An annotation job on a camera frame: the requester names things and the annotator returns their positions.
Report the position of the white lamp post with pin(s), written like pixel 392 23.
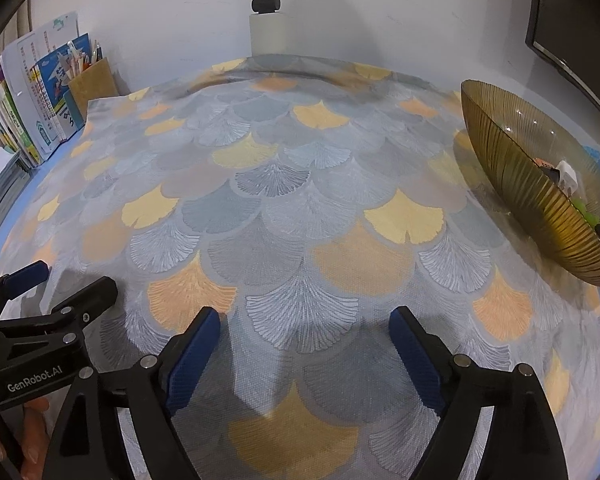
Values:
pixel 267 30

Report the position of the fan-patterned grey tablecloth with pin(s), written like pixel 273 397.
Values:
pixel 305 210

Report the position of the white plug charger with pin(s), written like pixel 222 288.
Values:
pixel 567 175

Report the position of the row of books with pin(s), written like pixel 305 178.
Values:
pixel 40 90

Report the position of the green translucent dinosaur toy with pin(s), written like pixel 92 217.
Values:
pixel 587 212

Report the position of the bundle of pens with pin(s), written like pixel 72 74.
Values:
pixel 82 57

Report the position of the dark monitor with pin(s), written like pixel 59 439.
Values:
pixel 575 10

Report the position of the cardboard pen holder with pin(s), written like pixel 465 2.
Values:
pixel 95 85

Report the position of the amber ribbed glass bowl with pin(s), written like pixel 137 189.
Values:
pixel 520 185

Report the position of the person's left hand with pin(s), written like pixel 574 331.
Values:
pixel 35 430

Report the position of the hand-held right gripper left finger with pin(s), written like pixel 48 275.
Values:
pixel 190 360

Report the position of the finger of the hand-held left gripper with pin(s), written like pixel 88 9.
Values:
pixel 30 275
pixel 90 300

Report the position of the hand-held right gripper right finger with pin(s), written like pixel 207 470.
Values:
pixel 415 360

